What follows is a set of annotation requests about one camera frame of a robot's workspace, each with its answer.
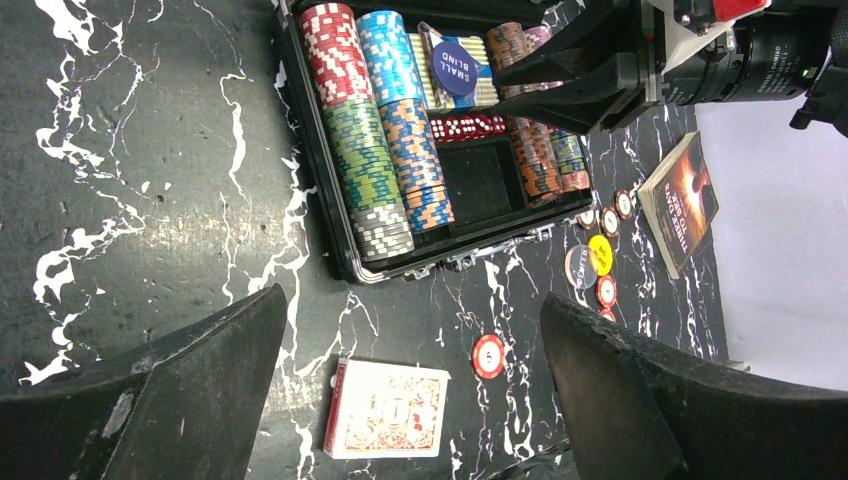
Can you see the brown orange chip row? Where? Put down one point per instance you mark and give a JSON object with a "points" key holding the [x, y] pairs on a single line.
{"points": [[506, 45]]}

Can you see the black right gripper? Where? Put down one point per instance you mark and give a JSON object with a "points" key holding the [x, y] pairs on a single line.
{"points": [[777, 54]]}

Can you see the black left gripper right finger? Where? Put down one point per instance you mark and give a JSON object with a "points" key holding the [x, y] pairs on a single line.
{"points": [[636, 408]]}

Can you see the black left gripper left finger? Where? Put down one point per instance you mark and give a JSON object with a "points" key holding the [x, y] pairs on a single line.
{"points": [[185, 406]]}

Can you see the clear dealer button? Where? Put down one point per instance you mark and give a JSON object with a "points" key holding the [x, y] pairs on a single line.
{"points": [[580, 267]]}

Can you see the black poker chip case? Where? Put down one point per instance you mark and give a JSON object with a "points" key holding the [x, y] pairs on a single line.
{"points": [[482, 182]]}

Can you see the yellow big blind button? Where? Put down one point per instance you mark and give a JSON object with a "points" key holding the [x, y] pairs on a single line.
{"points": [[602, 254]]}

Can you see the red green chip row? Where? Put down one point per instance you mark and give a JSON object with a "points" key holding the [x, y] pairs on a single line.
{"points": [[368, 180]]}

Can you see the blue playing card deck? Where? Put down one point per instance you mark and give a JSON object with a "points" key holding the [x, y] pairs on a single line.
{"points": [[436, 99]]}

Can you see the blue small blind button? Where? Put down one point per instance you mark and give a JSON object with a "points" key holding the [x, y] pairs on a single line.
{"points": [[454, 68]]}

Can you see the pink green chip row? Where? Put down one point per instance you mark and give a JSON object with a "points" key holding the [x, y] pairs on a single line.
{"points": [[570, 159]]}

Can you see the red translucent die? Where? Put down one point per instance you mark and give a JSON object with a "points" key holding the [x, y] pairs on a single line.
{"points": [[453, 129], [498, 124], [439, 130], [468, 127], [486, 126]]}

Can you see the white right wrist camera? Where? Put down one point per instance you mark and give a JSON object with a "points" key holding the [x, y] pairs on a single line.
{"points": [[689, 25]]}

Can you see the dark sunburst cover book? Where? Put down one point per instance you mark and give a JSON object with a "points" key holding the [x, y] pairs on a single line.
{"points": [[679, 202]]}

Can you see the red white poker chip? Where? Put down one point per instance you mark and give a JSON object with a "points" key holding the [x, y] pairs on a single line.
{"points": [[488, 356], [608, 314], [606, 291]]}

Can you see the blue orange chip row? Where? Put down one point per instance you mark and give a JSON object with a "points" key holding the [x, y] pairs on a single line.
{"points": [[402, 110]]}

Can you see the red playing card deck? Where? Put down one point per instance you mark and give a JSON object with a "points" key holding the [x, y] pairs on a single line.
{"points": [[382, 410]]}

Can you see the brown white poker chip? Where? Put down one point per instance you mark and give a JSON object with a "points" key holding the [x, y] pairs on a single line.
{"points": [[610, 222], [623, 204], [588, 219]]}

